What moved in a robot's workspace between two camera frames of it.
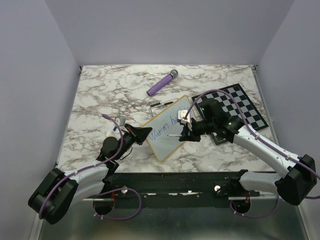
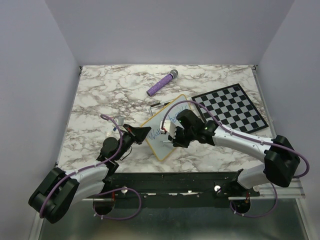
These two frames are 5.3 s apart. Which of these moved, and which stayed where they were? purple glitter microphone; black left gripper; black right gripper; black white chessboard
Moved: black right gripper
Stayed: purple glitter microphone; black left gripper; black white chessboard
